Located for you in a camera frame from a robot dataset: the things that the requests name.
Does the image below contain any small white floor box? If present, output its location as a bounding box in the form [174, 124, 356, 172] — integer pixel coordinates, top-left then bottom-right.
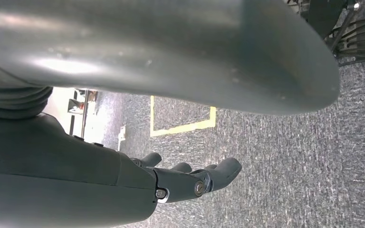
[118, 125, 127, 151]

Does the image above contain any thin metal pole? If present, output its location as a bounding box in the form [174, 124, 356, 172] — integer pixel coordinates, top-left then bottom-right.
[80, 89, 89, 139]

